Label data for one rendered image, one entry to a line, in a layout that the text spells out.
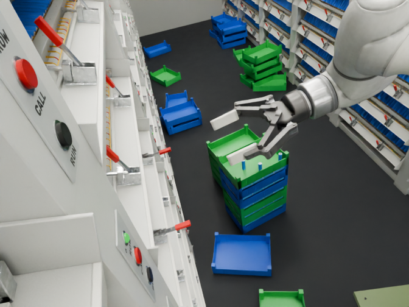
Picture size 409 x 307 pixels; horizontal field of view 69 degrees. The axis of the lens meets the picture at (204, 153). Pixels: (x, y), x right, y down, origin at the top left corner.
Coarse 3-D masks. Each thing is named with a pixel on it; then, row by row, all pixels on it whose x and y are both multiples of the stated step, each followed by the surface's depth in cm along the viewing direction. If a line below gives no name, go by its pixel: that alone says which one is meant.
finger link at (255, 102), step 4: (268, 96) 73; (272, 96) 72; (248, 100) 75; (252, 100) 74; (256, 100) 74; (260, 100) 73; (264, 100) 73; (236, 104) 75; (240, 104) 75; (244, 104) 75; (248, 104) 74; (252, 104) 74; (256, 104) 74; (260, 104) 74; (264, 104) 74
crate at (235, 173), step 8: (248, 144) 158; (232, 152) 156; (280, 152) 152; (288, 152) 145; (224, 160) 156; (248, 160) 156; (256, 160) 155; (264, 160) 154; (272, 160) 153; (280, 160) 146; (224, 168) 149; (232, 168) 153; (240, 168) 153; (248, 168) 152; (256, 168) 151; (264, 168) 143; (272, 168) 146; (232, 176) 143; (240, 176) 149; (248, 176) 141; (256, 176) 144; (264, 176) 147; (240, 184) 141; (248, 184) 144
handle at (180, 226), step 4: (188, 220) 67; (180, 224) 66; (184, 224) 66; (188, 224) 66; (168, 228) 66; (172, 228) 66; (176, 228) 66; (180, 228) 66; (160, 232) 65; (164, 232) 66; (168, 232) 66
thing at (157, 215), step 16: (144, 128) 98; (144, 144) 93; (144, 176) 82; (160, 192) 78; (160, 208) 74; (160, 224) 70; (160, 256) 64; (160, 272) 61; (176, 272) 61; (176, 288) 59
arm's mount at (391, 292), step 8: (384, 288) 118; (392, 288) 118; (400, 288) 117; (408, 288) 117; (360, 296) 117; (368, 296) 117; (376, 296) 116; (384, 296) 116; (392, 296) 115; (400, 296) 115; (408, 296) 115; (360, 304) 115; (368, 304) 115; (376, 304) 114; (384, 304) 114; (392, 304) 113; (400, 304) 113; (408, 304) 113
